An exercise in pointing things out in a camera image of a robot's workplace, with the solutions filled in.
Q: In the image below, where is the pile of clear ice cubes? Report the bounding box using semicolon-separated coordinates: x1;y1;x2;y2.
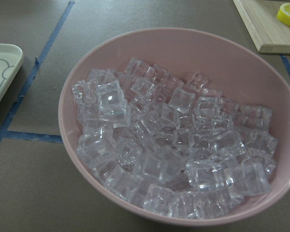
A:
71;58;278;219

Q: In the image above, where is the pink bowl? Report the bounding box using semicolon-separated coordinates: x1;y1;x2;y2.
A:
58;28;290;227

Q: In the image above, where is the wooden cutting board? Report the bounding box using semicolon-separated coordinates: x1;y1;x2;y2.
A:
233;0;290;54

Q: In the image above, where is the lemon half slice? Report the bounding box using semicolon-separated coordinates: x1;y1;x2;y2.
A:
277;3;290;26

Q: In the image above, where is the cream bear tray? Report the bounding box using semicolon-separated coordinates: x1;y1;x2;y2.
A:
0;43;24;101

